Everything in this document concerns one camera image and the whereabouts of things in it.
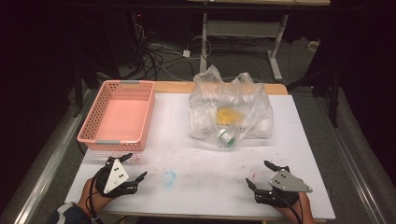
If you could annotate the white board mat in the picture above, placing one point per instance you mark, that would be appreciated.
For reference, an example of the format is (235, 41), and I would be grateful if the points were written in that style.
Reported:
(193, 186)

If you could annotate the pink plastic basket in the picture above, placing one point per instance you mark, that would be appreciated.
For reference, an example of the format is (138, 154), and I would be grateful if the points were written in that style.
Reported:
(120, 118)

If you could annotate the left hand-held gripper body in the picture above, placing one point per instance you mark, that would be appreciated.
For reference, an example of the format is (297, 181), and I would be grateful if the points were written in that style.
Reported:
(115, 177)

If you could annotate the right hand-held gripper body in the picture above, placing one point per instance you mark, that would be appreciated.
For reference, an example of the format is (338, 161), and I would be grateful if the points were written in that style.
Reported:
(288, 183)

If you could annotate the person's right hand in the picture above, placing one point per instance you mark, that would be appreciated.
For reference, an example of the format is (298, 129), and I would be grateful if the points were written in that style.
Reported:
(300, 214)

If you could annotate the metal rail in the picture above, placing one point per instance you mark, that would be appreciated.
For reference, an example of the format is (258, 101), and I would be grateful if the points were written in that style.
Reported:
(351, 161)
(53, 161)

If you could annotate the clear plastic smiley bag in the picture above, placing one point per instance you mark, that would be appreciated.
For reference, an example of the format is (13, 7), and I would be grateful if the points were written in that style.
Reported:
(230, 105)

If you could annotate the white metal desk frame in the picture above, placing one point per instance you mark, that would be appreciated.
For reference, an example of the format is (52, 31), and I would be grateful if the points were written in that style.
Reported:
(243, 28)

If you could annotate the black stand leg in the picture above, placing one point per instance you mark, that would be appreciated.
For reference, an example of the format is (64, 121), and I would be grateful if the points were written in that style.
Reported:
(334, 102)
(77, 93)

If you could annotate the person's left hand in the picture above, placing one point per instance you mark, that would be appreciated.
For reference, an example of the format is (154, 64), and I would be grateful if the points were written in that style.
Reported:
(90, 199)

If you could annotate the white power adapter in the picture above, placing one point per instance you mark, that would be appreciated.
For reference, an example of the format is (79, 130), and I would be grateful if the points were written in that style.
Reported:
(186, 53)

